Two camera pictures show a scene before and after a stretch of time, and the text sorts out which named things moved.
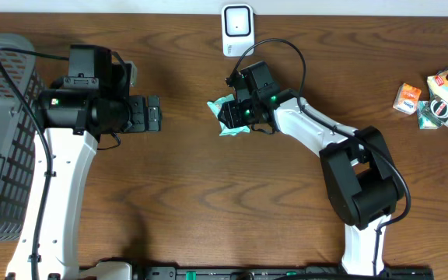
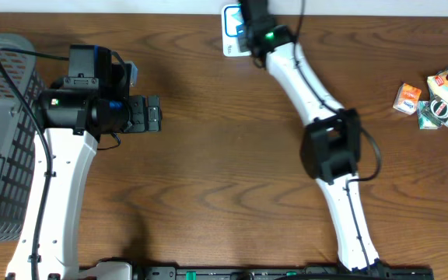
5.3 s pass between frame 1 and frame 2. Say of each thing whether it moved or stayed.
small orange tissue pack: stayed
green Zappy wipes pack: moved
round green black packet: stayed
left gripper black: stayed
